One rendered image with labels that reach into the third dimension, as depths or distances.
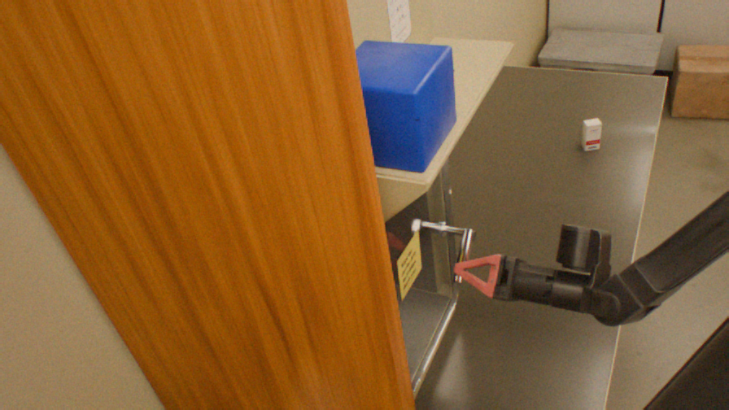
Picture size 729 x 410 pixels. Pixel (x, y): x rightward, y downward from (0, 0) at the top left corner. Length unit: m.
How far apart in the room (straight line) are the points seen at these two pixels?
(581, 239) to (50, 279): 0.76
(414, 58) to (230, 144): 0.20
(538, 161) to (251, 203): 1.10
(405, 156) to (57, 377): 0.66
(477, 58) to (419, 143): 0.25
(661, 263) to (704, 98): 2.76
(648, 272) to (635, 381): 1.46
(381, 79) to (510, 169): 1.02
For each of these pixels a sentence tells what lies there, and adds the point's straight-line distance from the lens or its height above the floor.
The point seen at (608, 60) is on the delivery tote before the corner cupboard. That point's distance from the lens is 3.48.
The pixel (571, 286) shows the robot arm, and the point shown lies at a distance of 0.93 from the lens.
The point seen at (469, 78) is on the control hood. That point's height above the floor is 1.51.
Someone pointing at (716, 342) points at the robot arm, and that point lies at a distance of 0.34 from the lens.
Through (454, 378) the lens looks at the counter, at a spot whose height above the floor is 0.94.
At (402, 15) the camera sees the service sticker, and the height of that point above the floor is 1.58.
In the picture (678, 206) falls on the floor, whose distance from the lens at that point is 3.02.
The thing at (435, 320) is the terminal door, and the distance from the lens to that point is 1.06.
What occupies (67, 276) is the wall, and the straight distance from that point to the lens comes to 0.99.
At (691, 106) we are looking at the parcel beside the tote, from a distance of 3.62.
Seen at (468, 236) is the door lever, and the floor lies 1.20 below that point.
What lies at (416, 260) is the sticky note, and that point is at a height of 1.23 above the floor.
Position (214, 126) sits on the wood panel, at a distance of 0.56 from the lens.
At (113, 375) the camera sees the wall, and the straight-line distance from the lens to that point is 1.11.
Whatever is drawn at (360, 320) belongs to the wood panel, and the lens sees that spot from 0.64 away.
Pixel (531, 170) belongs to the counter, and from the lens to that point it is 1.56.
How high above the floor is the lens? 1.86
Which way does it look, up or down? 38 degrees down
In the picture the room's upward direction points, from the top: 10 degrees counter-clockwise
